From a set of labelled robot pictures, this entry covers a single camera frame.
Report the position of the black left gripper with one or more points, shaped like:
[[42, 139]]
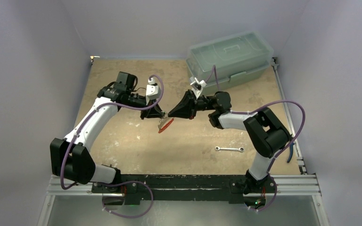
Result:
[[155, 111]]

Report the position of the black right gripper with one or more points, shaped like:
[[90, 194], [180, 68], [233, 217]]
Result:
[[193, 105]]

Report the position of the steel key organizer red handle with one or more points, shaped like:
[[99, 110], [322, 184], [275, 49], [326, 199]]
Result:
[[164, 123]]

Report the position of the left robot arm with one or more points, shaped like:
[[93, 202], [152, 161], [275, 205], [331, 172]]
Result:
[[70, 156]]

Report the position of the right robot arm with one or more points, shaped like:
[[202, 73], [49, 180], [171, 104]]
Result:
[[267, 133]]

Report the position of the clear plastic storage bin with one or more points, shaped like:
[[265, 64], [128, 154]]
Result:
[[230, 61]]

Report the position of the silver combination wrench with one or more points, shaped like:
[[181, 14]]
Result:
[[241, 149]]

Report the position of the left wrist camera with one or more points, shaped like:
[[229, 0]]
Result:
[[152, 90]]

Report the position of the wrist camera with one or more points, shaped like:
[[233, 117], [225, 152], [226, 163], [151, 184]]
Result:
[[197, 86], [152, 90]]

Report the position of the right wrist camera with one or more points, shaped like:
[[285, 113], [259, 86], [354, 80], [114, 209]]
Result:
[[197, 86]]

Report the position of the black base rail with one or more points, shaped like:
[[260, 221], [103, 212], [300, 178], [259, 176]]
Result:
[[211, 188]]

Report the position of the blue handled pliers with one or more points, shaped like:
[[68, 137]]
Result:
[[291, 153]]

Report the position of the aluminium frame rail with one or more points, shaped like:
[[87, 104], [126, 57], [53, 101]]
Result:
[[296, 202]]

